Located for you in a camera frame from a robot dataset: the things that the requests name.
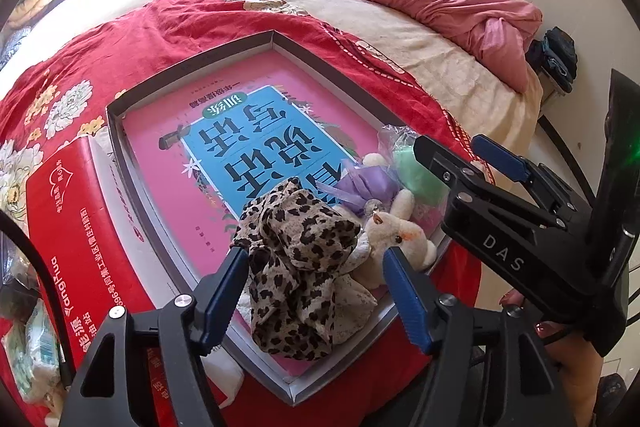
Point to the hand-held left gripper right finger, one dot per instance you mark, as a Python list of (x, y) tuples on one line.
[(407, 302)]

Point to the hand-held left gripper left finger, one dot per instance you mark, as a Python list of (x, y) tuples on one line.
[(225, 292)]

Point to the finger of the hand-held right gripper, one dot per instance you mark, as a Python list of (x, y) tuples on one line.
[(500, 247), (500, 157)]

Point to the cream plush toy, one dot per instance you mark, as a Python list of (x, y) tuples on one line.
[(395, 232)]

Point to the leopard print scrunchie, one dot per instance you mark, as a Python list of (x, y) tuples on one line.
[(295, 257)]

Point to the green sponge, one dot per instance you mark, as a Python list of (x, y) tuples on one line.
[(417, 177)]

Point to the grey tray box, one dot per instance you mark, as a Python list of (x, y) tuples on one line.
[(165, 217)]

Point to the purple fabric bow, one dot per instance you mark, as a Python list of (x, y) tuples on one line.
[(367, 184)]

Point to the person's right hand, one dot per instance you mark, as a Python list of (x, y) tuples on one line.
[(575, 367)]

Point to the dark bag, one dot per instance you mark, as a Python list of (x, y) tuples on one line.
[(552, 57)]

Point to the pink book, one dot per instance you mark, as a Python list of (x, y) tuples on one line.
[(200, 117)]

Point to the bed with cream sheet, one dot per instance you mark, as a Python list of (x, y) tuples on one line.
[(350, 22)]

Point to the red floral blanket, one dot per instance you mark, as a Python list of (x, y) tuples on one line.
[(100, 52)]

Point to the dark patterned pillow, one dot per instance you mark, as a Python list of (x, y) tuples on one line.
[(12, 47)]

